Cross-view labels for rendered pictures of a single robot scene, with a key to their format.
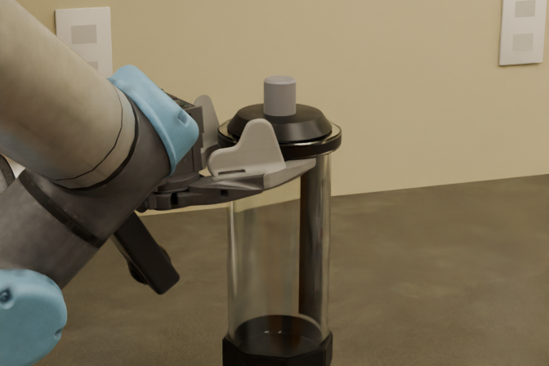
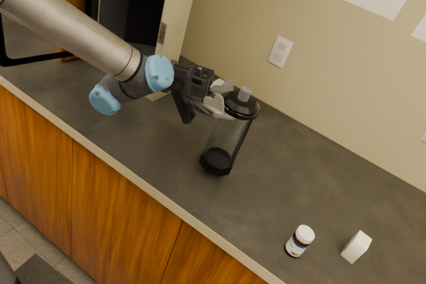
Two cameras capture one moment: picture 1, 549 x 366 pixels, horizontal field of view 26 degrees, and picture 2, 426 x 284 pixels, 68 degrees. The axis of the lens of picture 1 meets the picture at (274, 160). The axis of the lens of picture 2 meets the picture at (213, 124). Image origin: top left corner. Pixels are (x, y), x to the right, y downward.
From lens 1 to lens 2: 58 cm
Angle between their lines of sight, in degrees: 38
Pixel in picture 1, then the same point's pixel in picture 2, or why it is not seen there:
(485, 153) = (392, 161)
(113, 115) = (119, 64)
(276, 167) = (219, 112)
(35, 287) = (104, 97)
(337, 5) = (367, 83)
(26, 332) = (102, 106)
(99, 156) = (113, 73)
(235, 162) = (210, 103)
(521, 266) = (341, 200)
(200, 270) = (256, 129)
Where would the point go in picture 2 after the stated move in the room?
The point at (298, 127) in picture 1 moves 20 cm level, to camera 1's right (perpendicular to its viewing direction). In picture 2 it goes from (236, 106) to (299, 160)
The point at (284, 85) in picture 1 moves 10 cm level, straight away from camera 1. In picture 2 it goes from (243, 91) to (269, 85)
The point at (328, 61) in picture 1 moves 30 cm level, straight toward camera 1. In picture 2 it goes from (354, 98) to (309, 113)
